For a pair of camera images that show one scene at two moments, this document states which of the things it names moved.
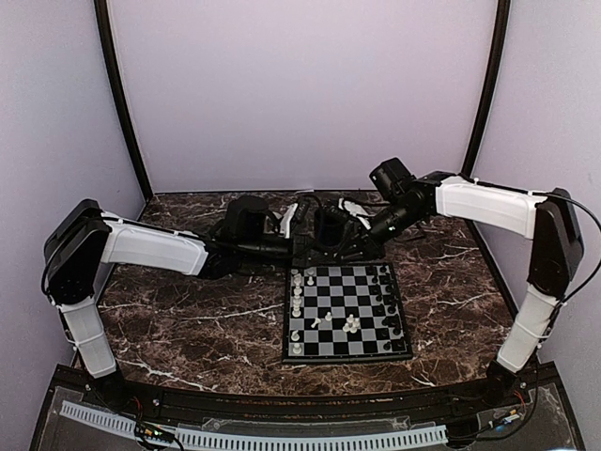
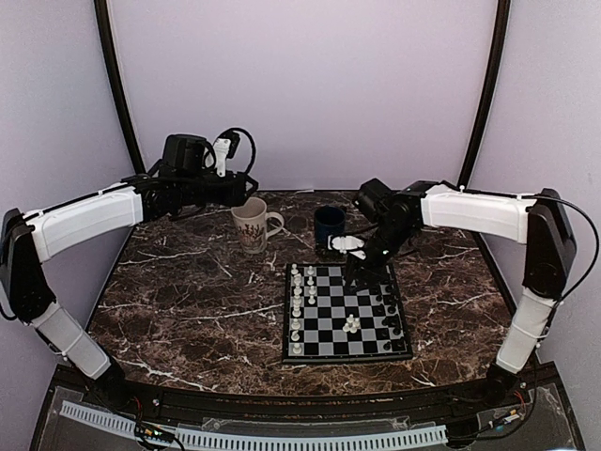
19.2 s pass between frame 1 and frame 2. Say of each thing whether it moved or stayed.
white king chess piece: stayed
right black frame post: stayed
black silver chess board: stayed
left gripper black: moved
